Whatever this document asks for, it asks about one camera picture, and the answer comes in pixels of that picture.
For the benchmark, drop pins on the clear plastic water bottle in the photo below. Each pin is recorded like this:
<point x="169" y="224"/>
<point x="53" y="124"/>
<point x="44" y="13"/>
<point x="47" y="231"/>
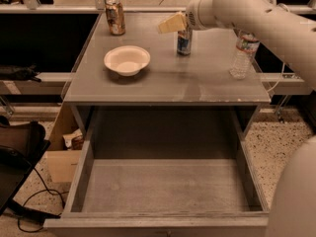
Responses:
<point x="245" y="51"/>

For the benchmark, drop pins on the red bull can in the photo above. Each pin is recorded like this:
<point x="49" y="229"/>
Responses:
<point x="184" y="41"/>

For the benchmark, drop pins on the metal railing frame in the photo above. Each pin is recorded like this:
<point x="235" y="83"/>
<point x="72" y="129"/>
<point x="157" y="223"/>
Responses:
<point x="98" y="2"/>

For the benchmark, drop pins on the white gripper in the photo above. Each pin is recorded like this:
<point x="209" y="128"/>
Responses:
<point x="197" y="15"/>

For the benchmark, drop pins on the cardboard box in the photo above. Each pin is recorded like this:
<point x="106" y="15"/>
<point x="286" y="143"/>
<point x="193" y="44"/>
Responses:
<point x="61" y="159"/>

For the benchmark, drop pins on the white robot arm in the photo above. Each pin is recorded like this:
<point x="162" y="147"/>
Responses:
<point x="291" y="39"/>

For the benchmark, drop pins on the black bag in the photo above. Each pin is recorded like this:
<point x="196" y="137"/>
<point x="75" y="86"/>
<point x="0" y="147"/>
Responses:
<point x="21" y="147"/>

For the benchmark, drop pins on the orange soda can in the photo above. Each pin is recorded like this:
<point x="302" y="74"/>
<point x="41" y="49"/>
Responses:
<point x="115" y="17"/>

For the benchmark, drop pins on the white paper bowl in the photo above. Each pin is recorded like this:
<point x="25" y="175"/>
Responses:
<point x="127" y="60"/>

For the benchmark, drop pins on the grey cabinet desk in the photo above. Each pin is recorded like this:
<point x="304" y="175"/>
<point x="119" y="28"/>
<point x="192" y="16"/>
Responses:
<point x="174" y="99"/>

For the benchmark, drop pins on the crumpled snack bag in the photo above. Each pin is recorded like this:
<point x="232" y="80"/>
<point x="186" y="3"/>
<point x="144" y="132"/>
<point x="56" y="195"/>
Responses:
<point x="74" y="140"/>

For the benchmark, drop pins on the open grey top drawer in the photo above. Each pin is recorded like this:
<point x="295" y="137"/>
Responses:
<point x="148" y="172"/>

